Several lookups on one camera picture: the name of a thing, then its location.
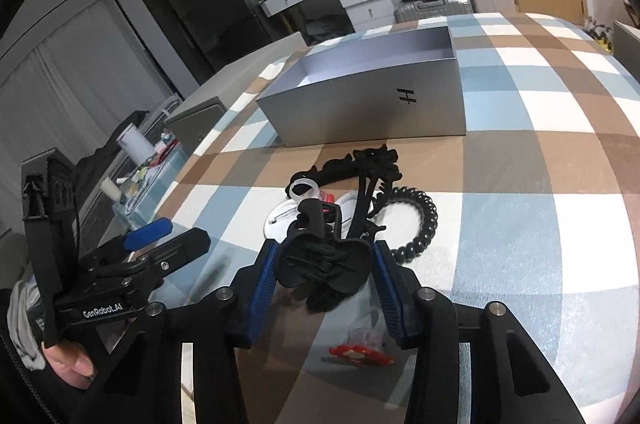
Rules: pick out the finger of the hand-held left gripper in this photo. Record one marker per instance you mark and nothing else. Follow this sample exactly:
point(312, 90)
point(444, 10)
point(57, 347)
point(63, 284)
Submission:
point(185, 246)
point(147, 234)

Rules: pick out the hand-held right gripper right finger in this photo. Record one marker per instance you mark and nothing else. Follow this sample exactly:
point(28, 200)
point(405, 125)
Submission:
point(390, 294)

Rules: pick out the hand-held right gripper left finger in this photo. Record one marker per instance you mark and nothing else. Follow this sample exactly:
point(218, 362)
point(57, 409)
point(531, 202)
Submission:
point(260, 289)

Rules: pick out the red flower hair clip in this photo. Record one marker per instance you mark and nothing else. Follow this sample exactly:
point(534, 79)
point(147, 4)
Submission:
point(357, 352)

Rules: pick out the white round disc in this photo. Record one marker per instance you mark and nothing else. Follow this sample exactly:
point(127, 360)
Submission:
point(280, 219)

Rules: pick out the silver cardboard box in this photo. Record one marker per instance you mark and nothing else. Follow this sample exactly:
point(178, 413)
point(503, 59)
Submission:
point(360, 104)

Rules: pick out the person's left forearm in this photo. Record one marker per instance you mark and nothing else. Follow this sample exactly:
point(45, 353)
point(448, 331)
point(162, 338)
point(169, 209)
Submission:
point(20, 334)

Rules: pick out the person's left hand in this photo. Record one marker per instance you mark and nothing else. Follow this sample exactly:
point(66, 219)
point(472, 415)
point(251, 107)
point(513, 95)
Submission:
point(70, 364)

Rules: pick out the small white jar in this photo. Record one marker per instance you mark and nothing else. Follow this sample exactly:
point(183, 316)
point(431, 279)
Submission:
point(109, 190)

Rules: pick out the white bottle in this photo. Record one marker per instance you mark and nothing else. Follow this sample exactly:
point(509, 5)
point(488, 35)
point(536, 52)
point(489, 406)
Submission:
point(134, 142)

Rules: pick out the small red hair clip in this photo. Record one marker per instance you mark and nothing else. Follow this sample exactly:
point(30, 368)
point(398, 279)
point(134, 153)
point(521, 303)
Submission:
point(327, 196)

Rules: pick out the grey nightstand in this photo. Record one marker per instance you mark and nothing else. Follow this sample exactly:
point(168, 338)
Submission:
point(200, 124)

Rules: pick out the plaid bed sheet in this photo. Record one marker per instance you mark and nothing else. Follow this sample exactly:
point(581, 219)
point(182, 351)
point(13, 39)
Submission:
point(525, 204)

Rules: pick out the grey curtain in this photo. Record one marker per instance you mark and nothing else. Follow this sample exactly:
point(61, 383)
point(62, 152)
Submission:
point(75, 79)

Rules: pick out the black cabinet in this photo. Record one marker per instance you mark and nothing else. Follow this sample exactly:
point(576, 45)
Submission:
point(200, 14)

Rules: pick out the silver suitcase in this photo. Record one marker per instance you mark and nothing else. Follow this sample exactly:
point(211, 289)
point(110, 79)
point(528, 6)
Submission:
point(430, 10)

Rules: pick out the grey upholstered bench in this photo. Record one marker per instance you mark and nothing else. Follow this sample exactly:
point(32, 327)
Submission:
point(627, 49)

